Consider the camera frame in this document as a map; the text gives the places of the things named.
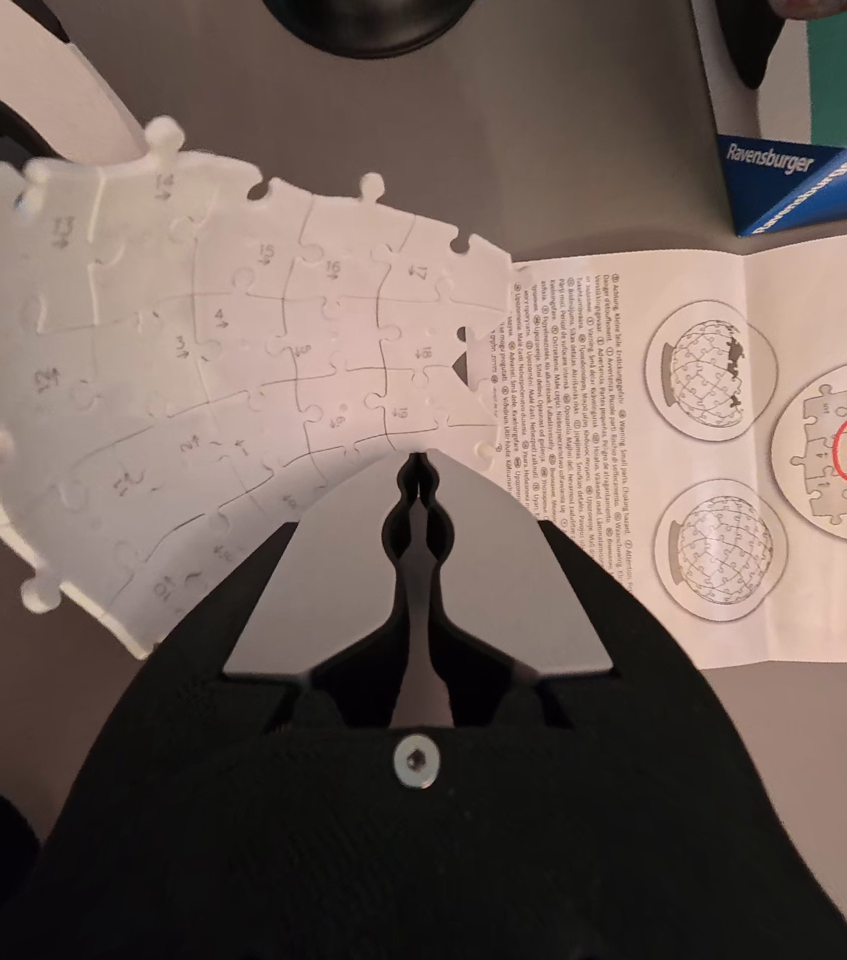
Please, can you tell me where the white instruction leaflet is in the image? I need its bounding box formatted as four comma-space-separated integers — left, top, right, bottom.
491, 248, 847, 669

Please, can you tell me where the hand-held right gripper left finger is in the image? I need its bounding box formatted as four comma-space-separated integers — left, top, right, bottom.
223, 453, 414, 687

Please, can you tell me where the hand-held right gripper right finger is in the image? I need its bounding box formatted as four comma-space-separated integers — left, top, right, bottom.
424, 450, 615, 687

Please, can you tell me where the black round ball stand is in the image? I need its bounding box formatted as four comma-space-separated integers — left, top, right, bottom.
262, 0, 480, 61

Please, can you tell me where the assembled white puzzle section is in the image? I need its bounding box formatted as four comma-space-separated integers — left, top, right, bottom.
0, 117, 518, 661

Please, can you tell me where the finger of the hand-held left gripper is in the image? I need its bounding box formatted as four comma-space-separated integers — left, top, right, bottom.
0, 30, 147, 166

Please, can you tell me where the colourful puzzle box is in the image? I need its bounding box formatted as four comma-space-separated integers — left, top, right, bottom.
694, 0, 847, 238

